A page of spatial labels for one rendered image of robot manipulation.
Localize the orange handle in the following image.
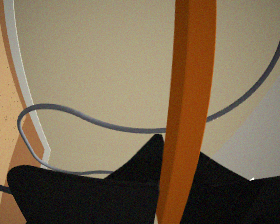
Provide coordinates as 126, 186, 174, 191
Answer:
156, 0, 216, 224

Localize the grey wire course on two posts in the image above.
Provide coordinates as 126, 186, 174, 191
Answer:
0, 41, 280, 194

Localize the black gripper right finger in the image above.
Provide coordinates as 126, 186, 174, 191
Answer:
179, 151, 280, 224

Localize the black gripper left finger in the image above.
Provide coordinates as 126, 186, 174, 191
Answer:
6, 133, 164, 224

